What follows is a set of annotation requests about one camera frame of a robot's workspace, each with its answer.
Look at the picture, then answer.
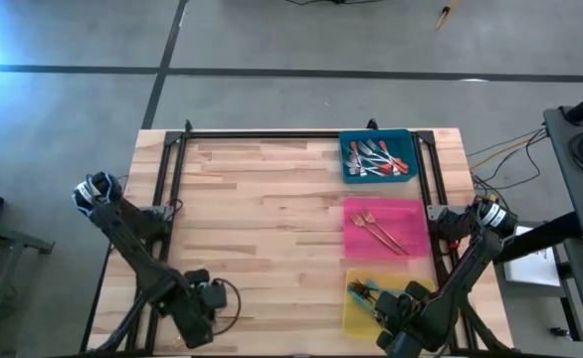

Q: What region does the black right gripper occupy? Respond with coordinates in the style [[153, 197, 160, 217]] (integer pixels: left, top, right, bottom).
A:
[[369, 290, 418, 334]]

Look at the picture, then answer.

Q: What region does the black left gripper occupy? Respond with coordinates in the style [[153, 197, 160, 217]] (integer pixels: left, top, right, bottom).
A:
[[163, 286, 217, 351]]

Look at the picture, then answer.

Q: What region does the yellow plastic bin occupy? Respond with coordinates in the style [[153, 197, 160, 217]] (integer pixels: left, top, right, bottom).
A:
[[341, 268, 437, 340]]

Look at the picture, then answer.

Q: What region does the pink plastic bin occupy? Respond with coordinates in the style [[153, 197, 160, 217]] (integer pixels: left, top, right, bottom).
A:
[[342, 197, 431, 261]]

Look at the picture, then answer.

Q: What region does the white paper sheet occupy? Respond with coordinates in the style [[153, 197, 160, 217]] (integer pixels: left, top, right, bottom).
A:
[[502, 226, 562, 288]]

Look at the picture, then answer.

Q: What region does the blue plastic bin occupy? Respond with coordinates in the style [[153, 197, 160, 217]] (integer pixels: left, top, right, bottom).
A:
[[338, 128, 420, 185]]

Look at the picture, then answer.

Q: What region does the black stand bar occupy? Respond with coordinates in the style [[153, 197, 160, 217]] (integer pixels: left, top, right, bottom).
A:
[[493, 211, 583, 265]]

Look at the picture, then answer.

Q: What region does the grey work table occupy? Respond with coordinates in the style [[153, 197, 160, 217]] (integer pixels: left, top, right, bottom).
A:
[[0, 213, 57, 358]]

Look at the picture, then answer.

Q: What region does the dark grey equipment cart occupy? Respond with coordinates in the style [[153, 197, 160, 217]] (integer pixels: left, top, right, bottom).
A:
[[542, 105, 583, 245]]

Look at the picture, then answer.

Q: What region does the wooden stick tool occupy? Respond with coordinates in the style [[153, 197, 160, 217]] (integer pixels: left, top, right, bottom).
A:
[[434, 3, 453, 32]]

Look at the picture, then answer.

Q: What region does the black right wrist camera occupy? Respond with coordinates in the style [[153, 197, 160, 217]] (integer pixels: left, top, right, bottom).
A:
[[404, 279, 436, 303]]

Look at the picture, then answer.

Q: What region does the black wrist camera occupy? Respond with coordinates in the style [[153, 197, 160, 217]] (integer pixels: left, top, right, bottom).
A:
[[404, 279, 436, 303], [184, 268, 229, 313]]

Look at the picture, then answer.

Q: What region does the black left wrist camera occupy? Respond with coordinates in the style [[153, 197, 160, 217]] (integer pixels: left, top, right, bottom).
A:
[[184, 268, 229, 313]]

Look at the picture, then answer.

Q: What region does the black cable loop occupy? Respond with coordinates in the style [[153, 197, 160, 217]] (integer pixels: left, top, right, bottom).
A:
[[210, 276, 243, 337]]

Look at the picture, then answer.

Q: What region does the yellow floor cable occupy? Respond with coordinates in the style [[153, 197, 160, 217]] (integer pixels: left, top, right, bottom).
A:
[[469, 132, 546, 173]]

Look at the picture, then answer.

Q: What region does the black aluminium table frame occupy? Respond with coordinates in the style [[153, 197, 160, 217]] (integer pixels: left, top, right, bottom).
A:
[[80, 118, 514, 357]]

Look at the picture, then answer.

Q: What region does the black floor cable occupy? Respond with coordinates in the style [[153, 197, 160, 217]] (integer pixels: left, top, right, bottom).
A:
[[470, 126, 549, 193]]

